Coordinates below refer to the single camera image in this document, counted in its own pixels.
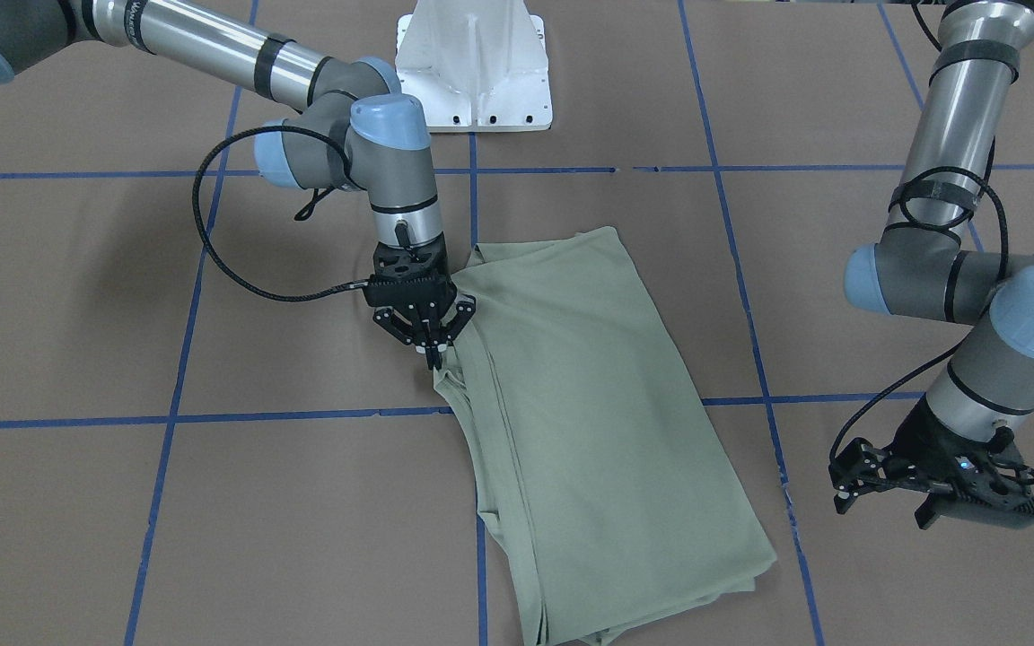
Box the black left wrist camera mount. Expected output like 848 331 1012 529
914 493 1034 530

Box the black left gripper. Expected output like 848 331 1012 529
828 397 1034 515

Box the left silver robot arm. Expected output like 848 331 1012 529
828 1 1034 528

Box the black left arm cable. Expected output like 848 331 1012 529
828 166 1012 467

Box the olive green long-sleeve shirt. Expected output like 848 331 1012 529
434 226 776 645

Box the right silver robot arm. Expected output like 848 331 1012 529
0 1 477 371

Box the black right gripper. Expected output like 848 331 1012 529
364 238 477 371

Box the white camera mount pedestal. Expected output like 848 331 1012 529
394 1 554 134

